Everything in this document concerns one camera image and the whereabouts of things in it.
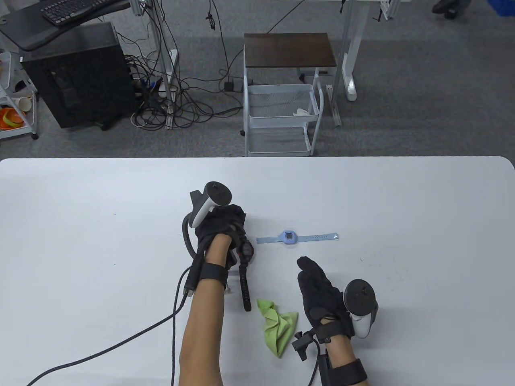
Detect person's right hand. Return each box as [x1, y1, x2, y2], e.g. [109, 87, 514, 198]
[297, 257, 355, 338]

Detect person's left hand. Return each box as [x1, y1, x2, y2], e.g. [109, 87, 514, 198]
[195, 204, 247, 258]

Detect black red watch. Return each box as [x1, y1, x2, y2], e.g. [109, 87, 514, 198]
[233, 235, 257, 312]

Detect green microfibre cloth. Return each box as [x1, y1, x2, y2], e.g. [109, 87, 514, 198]
[257, 299, 299, 358]

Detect light blue watch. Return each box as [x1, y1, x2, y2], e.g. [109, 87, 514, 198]
[256, 230, 339, 245]

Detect person's right forearm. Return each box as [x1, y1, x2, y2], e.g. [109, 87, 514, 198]
[328, 334, 373, 386]

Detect person's left forearm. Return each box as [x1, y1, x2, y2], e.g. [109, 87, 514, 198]
[179, 235, 233, 386]

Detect grey white handheld controller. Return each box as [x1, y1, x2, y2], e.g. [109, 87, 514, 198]
[343, 279, 379, 339]
[189, 182, 233, 228]

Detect white cart with wooden top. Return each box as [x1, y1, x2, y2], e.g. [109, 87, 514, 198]
[241, 33, 338, 158]

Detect black computer tower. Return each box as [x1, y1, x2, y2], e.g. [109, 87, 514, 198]
[21, 22, 139, 130]

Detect white rolling trolley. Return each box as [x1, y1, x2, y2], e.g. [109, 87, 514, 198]
[0, 50, 39, 140]

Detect white desk leg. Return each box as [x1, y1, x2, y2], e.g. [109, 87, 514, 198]
[340, 0, 370, 102]

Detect orange bowls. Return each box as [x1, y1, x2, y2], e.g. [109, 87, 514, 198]
[0, 107, 27, 130]

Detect black keyboard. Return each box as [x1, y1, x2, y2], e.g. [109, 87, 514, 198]
[40, 0, 121, 27]

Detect black keyboard tray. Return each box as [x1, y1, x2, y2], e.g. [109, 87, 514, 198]
[0, 0, 131, 52]

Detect blue plastic bin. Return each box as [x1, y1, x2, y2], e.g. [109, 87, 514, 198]
[488, 0, 515, 17]

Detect black wrist strap with box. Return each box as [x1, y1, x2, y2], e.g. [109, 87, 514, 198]
[184, 245, 229, 298]
[318, 354, 368, 386]

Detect black braided cable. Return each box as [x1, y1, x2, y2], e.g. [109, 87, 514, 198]
[308, 342, 322, 386]
[26, 211, 202, 386]

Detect tangle of black cables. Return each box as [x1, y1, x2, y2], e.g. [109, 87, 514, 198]
[117, 0, 246, 131]

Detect aluminium rail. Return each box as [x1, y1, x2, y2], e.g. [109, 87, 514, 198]
[325, 84, 342, 127]

